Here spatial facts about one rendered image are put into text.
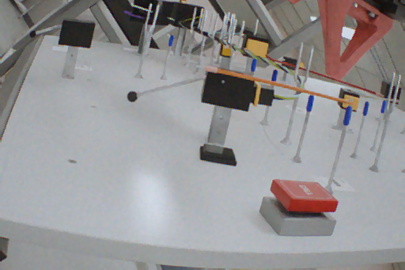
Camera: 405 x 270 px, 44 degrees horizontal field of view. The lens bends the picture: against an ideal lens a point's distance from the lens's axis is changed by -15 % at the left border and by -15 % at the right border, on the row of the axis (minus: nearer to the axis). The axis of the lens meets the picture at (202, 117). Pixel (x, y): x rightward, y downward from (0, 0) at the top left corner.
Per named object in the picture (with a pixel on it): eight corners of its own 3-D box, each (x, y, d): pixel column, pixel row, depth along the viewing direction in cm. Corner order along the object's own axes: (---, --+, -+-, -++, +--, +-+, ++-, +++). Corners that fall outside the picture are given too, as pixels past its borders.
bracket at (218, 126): (204, 137, 73) (213, 98, 72) (223, 141, 73) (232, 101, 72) (206, 147, 69) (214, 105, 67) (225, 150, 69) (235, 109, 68)
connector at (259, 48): (264, 57, 122) (266, 43, 121) (265, 58, 120) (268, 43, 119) (244, 52, 122) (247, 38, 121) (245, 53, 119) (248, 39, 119)
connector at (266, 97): (230, 95, 71) (233, 79, 71) (269, 101, 72) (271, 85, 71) (233, 100, 68) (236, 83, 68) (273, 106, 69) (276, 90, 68)
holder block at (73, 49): (24, 67, 94) (34, 14, 92) (83, 75, 97) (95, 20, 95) (21, 72, 89) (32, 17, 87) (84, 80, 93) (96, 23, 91)
